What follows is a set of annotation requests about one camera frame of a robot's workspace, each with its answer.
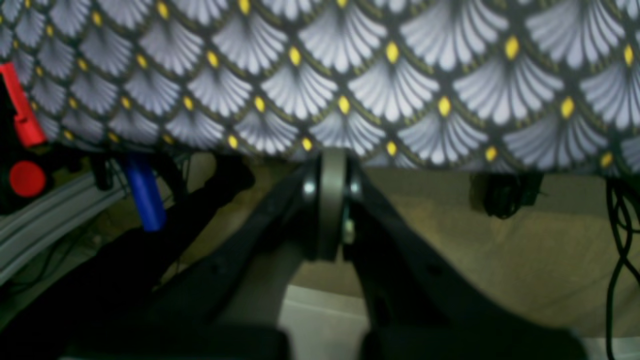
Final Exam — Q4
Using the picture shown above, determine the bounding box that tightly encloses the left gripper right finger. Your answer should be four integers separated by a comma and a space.
320, 148, 546, 333

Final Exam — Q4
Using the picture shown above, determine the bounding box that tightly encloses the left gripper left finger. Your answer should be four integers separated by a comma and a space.
145, 159, 320, 327

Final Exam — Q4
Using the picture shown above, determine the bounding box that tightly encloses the red-black table clamp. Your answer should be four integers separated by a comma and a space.
0, 63, 48, 199

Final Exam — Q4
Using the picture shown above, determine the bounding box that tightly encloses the blue fan-patterned tablecloth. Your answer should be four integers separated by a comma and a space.
1, 0, 640, 177

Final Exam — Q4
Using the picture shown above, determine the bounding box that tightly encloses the blue clamp handle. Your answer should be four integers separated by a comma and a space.
119, 153, 167, 232

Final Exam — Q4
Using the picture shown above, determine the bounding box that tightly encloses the black hanging cable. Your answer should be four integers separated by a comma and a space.
604, 177, 640, 360

